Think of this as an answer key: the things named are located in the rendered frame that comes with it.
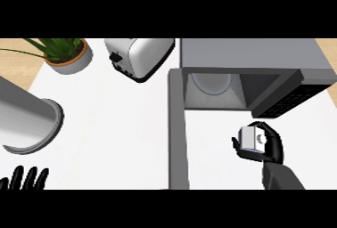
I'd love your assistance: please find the white toaster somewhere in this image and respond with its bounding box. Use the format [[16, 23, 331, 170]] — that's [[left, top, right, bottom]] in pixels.
[[103, 38, 175, 84]]

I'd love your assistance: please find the grey microwave door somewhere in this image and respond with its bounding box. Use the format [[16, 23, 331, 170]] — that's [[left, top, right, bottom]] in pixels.
[[167, 68, 190, 191]]

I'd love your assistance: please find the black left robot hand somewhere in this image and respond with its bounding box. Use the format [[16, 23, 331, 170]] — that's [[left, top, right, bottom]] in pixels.
[[0, 165, 50, 191]]

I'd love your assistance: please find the green potted plant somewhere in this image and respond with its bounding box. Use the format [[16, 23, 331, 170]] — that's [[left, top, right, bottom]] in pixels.
[[0, 38, 93, 76]]

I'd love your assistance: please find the grey microwave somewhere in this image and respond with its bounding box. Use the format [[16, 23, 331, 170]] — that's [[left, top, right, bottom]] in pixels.
[[180, 38, 337, 119]]

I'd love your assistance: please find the grey cylindrical appliance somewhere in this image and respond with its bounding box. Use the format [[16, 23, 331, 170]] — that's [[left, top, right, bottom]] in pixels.
[[0, 76, 66, 156]]

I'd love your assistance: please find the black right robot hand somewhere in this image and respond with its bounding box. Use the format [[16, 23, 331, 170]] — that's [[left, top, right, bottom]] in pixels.
[[230, 120, 283, 164]]

